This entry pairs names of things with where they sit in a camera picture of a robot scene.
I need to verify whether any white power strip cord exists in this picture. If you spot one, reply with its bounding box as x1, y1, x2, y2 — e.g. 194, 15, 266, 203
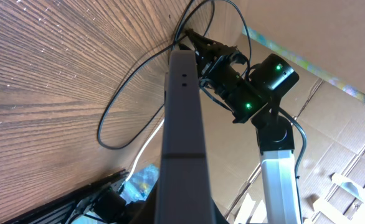
128, 117, 166, 182

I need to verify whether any brown cardboard backdrop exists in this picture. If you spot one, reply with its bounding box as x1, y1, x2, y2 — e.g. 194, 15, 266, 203
189, 0, 365, 223

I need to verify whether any black charging cable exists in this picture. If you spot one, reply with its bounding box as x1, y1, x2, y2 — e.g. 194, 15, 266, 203
96, 0, 253, 151

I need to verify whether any blue Galaxy smartphone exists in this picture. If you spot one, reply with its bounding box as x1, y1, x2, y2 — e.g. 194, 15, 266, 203
155, 50, 216, 224

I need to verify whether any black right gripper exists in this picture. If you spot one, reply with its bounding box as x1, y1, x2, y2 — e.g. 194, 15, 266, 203
184, 29, 263, 123

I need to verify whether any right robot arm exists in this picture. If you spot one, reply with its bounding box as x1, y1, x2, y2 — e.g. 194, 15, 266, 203
185, 29, 307, 223

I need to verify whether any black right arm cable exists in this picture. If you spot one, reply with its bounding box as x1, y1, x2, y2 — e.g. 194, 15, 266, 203
275, 106, 308, 224

